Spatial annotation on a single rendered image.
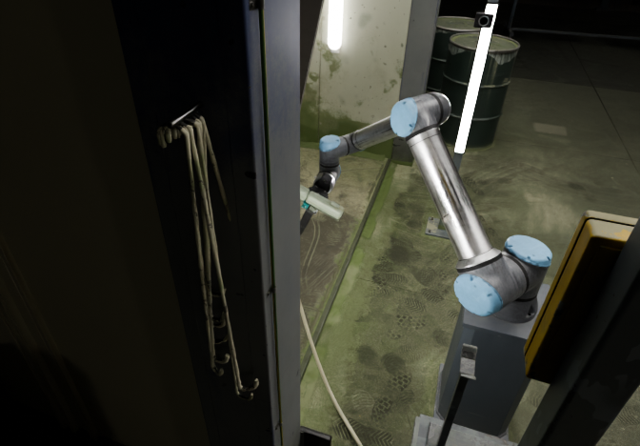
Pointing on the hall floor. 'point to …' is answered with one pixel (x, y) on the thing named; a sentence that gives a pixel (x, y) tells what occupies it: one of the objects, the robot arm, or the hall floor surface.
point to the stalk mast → (596, 363)
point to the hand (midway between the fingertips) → (310, 206)
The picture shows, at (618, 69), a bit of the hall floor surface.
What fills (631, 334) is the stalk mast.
